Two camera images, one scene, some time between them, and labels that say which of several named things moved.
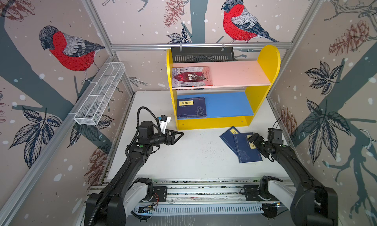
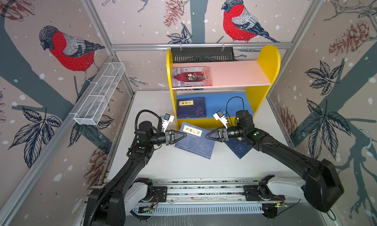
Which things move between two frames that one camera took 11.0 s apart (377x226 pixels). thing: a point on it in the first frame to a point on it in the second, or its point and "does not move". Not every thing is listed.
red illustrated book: [189, 76] does not move
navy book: [247, 152] to [196, 141]
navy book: [191, 107] does not move
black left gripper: [172, 141] does not move
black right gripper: [256, 141] to [223, 133]
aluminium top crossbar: [198, 44] does not move
